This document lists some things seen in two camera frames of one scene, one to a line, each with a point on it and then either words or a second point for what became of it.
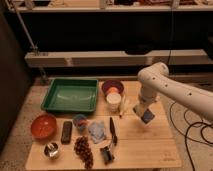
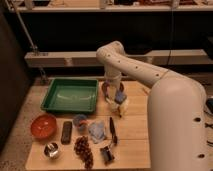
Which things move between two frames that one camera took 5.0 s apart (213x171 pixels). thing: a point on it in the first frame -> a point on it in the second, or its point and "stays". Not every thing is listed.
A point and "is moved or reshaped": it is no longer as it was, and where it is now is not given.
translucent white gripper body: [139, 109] -> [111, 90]
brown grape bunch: [83, 151] stays
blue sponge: [147, 116] is moved or reshaped
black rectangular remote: [66, 132] stays
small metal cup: [51, 150] stays
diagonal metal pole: [34, 46] stays
